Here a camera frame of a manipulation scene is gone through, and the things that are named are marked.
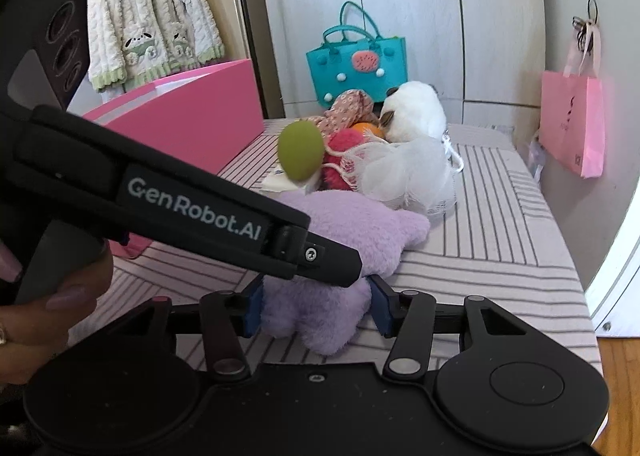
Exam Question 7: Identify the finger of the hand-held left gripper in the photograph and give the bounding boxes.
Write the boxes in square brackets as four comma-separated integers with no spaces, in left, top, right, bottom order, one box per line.
[264,226,364,288]

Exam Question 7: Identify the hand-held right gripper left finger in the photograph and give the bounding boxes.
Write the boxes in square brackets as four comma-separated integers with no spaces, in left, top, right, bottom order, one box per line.
[117,278,264,378]

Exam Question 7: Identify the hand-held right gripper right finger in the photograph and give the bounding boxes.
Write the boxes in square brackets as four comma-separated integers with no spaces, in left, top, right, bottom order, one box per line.
[367,278,526,380]

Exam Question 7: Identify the purple plush toy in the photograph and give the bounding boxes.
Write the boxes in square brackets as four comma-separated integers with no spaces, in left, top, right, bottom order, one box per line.
[260,188,431,356]

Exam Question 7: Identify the white tissue packet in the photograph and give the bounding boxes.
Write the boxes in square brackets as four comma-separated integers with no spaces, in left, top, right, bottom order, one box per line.
[262,167,321,195]

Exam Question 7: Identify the white mesh bath pouf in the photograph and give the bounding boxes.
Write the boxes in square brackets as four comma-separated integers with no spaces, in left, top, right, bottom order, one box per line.
[345,136,458,219]

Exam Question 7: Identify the green round plush ball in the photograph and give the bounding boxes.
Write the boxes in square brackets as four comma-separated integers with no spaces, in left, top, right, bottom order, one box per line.
[277,120,326,181]

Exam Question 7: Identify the red fluffy toy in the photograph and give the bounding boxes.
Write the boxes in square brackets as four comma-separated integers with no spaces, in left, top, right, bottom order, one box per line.
[320,130,382,193]

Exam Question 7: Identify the orange ball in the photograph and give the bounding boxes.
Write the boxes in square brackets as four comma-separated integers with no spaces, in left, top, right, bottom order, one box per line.
[350,122,386,139]

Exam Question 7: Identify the pink storage box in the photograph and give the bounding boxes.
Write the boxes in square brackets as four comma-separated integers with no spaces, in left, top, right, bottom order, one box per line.
[80,58,266,257]

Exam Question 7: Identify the floral fabric cloth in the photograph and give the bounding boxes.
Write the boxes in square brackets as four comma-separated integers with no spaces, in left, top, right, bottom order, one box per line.
[312,88,384,137]

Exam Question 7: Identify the white plush toy animal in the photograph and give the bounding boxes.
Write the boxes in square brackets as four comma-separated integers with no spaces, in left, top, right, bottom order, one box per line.
[377,80,448,144]

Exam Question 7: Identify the person's left hand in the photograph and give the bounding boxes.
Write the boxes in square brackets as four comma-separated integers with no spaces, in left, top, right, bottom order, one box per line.
[0,241,114,387]

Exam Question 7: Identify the striped tablecloth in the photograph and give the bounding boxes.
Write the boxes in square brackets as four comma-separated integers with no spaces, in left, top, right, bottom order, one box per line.
[67,118,601,373]

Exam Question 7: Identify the white fleece robe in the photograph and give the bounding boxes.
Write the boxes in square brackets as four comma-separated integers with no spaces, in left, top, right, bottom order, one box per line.
[86,0,226,94]

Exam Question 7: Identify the teal felt tote bag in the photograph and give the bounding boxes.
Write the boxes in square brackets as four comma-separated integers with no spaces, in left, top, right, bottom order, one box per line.
[306,0,407,105]

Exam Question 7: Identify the clear plastic bag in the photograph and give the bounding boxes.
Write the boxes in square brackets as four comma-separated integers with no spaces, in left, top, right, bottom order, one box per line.
[525,133,547,183]

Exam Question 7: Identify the white door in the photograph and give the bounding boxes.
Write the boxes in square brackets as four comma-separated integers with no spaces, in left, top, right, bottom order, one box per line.
[582,151,640,337]

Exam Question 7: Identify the pink shopping bag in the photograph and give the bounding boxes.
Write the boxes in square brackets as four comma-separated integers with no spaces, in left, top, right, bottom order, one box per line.
[539,20,609,180]

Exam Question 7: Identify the black hair ties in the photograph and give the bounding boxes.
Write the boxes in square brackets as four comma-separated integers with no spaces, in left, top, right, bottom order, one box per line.
[572,0,603,54]

